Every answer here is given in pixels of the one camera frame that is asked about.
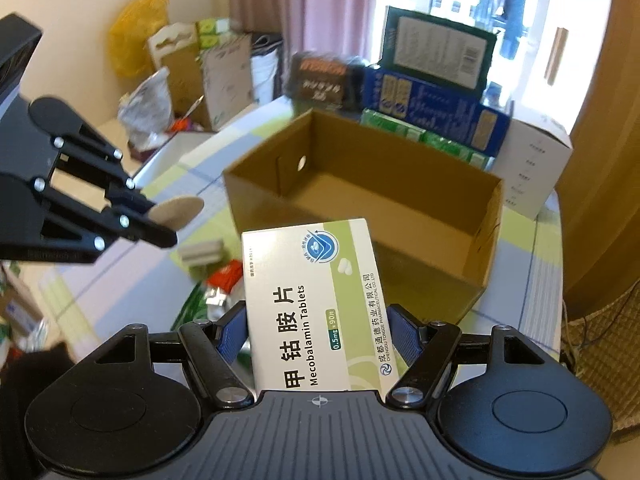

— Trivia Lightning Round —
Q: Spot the small red packet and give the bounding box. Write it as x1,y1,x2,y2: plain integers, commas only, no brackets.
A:
206,259,243,295

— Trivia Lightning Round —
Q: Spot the crumpled white plastic bag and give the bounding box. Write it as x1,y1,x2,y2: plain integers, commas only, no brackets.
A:
117,67,174,152

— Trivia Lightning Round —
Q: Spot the quilted tan chair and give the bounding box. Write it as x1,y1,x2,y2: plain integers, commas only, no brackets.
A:
561,284,639,443

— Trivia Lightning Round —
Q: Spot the dark brown carton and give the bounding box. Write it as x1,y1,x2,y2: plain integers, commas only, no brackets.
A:
284,51,369,113

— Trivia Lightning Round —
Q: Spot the beige plastic spoon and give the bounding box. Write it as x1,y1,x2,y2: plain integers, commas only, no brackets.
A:
148,195,204,231

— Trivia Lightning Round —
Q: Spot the brown cardboard box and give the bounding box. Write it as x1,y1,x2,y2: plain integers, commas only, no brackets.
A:
224,110,503,324

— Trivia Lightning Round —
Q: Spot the pink curtain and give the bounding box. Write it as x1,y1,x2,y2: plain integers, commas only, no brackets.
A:
230,0,375,78

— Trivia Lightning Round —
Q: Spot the brown paper bag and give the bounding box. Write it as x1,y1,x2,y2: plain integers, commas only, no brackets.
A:
148,23,253,132

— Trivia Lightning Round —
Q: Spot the green packaged carton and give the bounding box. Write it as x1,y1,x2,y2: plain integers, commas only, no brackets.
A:
360,108,494,170

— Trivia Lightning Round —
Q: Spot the dark green carton top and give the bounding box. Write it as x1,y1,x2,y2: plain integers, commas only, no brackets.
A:
380,6,497,99

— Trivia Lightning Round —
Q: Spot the white green Mecobalamin box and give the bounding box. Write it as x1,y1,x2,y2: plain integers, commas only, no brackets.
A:
242,218,399,394

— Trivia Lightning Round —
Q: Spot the blue carton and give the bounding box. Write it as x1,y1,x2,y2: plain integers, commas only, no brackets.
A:
362,65,511,157

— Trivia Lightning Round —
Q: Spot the yellow plastic bag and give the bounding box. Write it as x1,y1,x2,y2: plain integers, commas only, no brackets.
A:
107,0,169,79

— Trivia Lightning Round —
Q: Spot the grey white eraser block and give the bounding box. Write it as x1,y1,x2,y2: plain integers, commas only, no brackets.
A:
177,240,224,266

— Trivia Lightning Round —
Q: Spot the silver green tea pouch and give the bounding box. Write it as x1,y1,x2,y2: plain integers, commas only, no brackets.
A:
171,283,250,365

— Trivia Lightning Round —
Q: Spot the white carton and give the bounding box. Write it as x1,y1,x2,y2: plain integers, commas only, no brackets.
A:
490,104,573,219

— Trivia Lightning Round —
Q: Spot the yellow brown curtain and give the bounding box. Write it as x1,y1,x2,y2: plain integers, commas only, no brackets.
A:
556,0,639,318

